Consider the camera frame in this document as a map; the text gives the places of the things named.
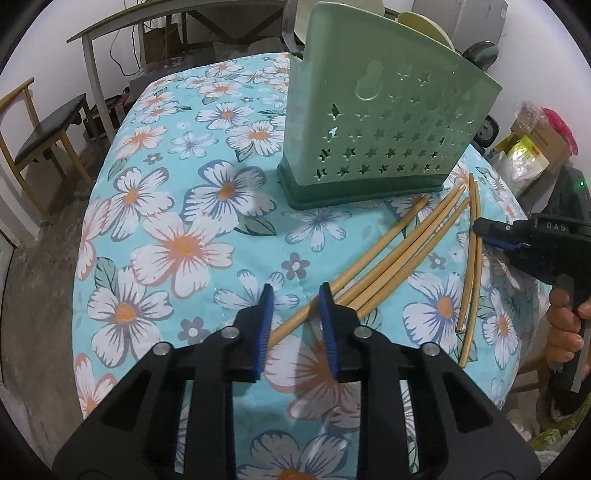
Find person's right hand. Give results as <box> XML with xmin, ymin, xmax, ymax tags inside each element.
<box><xmin>545</xmin><ymin>286</ymin><xmax>591</xmax><ymax>371</ymax></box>

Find dark rice cooker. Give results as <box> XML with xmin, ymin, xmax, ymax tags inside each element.
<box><xmin>477</xmin><ymin>115</ymin><xmax>502</xmax><ymax>149</ymax></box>

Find yellow green rice sack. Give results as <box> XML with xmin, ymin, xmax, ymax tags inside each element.
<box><xmin>492</xmin><ymin>134</ymin><xmax>551</xmax><ymax>197</ymax></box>

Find brown cardboard box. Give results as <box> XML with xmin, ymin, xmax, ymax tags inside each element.
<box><xmin>509</xmin><ymin>104</ymin><xmax>573</xmax><ymax>176</ymax></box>

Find floral turquoise blanket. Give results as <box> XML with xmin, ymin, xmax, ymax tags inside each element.
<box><xmin>74</xmin><ymin>53</ymin><xmax>542</xmax><ymax>480</ymax></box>

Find dark low crate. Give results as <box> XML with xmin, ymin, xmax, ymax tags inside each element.
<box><xmin>84</xmin><ymin>90</ymin><xmax>136</xmax><ymax>140</ymax></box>

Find cardboard box under desk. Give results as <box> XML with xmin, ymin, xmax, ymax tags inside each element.
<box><xmin>141</xmin><ymin>18</ymin><xmax>186</xmax><ymax>62</ymax></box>

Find light wooden desk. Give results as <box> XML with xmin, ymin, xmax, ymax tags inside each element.
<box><xmin>67</xmin><ymin>0</ymin><xmax>305</xmax><ymax>139</ymax></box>

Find silver refrigerator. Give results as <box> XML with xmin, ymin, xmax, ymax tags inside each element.
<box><xmin>412</xmin><ymin>0</ymin><xmax>509</xmax><ymax>40</ymax></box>

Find green shaggy rug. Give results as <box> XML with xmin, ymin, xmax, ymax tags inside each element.
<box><xmin>531</xmin><ymin>413</ymin><xmax>580</xmax><ymax>459</ymax></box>

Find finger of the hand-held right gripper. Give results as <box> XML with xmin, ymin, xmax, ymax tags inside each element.
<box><xmin>473</xmin><ymin>217</ymin><xmax>533</xmax><ymax>252</ymax></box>

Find bundle of bamboo chopsticks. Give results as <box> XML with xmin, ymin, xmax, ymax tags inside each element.
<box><xmin>268</xmin><ymin>198</ymin><xmax>469</xmax><ymax>348</ymax></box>

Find pink fluffy item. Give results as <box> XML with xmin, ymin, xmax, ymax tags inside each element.
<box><xmin>541</xmin><ymin>107</ymin><xmax>579</xmax><ymax>155</ymax></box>

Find green plastic utensil holder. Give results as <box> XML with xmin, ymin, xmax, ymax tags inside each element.
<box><xmin>277</xmin><ymin>0</ymin><xmax>502</xmax><ymax>212</ymax></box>

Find wooden chair with dark seat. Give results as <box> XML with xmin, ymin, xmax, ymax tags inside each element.
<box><xmin>0</xmin><ymin>78</ymin><xmax>93</xmax><ymax>217</ymax></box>

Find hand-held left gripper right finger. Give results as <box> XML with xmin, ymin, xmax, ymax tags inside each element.
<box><xmin>318</xmin><ymin>282</ymin><xmax>542</xmax><ymax>480</ymax></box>

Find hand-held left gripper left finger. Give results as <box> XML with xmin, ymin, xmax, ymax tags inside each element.
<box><xmin>52</xmin><ymin>284</ymin><xmax>276</xmax><ymax>480</ymax></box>

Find bamboo chopstick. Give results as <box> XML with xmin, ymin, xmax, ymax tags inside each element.
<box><xmin>329</xmin><ymin>196</ymin><xmax>431</xmax><ymax>296</ymax></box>
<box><xmin>461</xmin><ymin>181</ymin><xmax>484</xmax><ymax>368</ymax></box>
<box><xmin>455</xmin><ymin>173</ymin><xmax>478</xmax><ymax>332</ymax></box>
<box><xmin>358</xmin><ymin>203</ymin><xmax>471</xmax><ymax>322</ymax></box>
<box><xmin>339</xmin><ymin>184</ymin><xmax>466</xmax><ymax>304</ymax></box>

